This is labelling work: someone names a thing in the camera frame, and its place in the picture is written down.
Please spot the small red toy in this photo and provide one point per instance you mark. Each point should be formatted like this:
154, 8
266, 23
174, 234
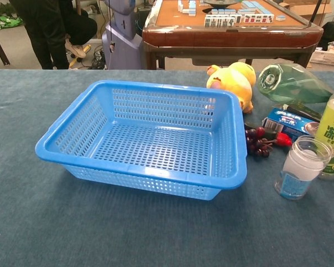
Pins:
284, 139

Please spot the brown mahjong table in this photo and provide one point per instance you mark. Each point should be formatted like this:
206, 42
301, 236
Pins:
228, 39

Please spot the black white snack packet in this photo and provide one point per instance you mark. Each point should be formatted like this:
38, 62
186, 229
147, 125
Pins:
303, 111

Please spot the clear bottle with green label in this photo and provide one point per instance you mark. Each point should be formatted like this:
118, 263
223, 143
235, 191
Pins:
332, 133

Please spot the person in black trousers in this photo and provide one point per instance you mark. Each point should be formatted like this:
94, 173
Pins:
53, 27

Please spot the dark purple fake grapes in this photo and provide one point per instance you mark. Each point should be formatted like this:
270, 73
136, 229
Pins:
256, 142

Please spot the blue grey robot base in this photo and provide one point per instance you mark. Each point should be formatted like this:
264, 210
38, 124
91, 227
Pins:
122, 47

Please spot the white plastic crate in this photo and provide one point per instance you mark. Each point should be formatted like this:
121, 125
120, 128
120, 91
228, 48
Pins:
328, 57

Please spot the clear jar with blue label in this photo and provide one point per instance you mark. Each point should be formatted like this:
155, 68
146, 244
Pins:
300, 169

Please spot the teal table cloth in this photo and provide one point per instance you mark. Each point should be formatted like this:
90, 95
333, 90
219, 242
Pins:
72, 222

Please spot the yellow plush duck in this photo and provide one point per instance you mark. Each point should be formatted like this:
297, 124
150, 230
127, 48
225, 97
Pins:
235, 80

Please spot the green crumpled bag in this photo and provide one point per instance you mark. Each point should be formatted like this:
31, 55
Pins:
4, 22

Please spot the green transparent spray bottle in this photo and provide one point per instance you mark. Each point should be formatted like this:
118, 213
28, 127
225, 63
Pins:
289, 83

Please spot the white sneaker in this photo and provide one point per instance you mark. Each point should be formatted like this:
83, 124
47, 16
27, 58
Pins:
76, 50

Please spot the row of mahjong tiles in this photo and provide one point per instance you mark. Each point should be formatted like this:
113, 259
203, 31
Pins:
239, 20

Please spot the blue plastic mesh basket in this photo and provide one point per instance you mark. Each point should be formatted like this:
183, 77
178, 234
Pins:
144, 144

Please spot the blue pink cookie box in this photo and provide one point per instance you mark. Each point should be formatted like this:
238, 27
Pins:
284, 122

